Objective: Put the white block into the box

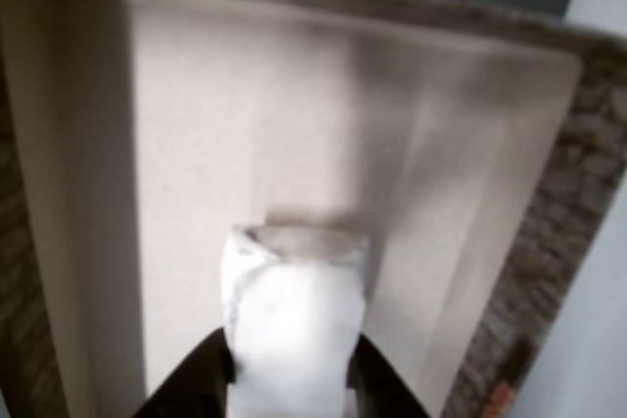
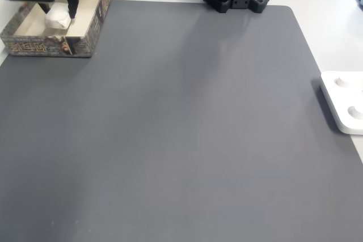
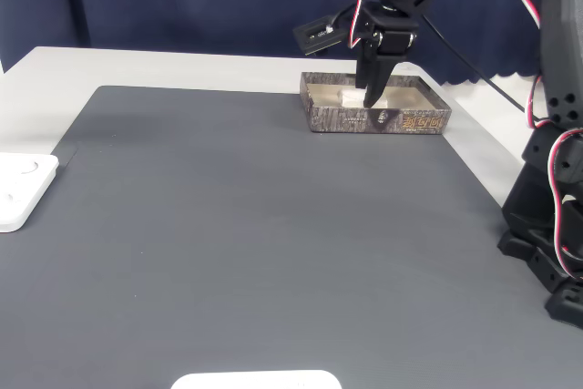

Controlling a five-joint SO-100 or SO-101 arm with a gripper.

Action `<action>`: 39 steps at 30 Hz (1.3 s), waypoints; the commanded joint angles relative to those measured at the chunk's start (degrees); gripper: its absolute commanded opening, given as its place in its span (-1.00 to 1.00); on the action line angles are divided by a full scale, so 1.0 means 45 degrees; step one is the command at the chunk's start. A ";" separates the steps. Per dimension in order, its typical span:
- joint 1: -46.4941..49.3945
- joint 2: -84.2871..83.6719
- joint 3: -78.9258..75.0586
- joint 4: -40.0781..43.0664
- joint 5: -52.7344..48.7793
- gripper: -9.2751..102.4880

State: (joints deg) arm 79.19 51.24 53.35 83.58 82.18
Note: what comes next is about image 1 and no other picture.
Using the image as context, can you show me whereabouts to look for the white rectangular block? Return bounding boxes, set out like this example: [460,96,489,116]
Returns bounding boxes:
[219,224,371,418]

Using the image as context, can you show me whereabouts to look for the patterned open cardboard box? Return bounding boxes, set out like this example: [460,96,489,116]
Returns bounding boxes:
[0,0,627,418]

